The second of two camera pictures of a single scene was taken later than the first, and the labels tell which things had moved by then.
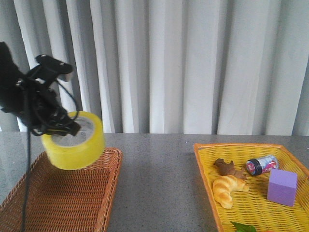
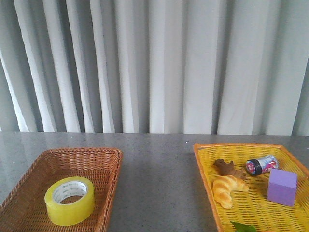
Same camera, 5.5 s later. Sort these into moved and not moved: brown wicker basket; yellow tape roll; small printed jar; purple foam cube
Moved: yellow tape roll
Not moved: brown wicker basket; purple foam cube; small printed jar
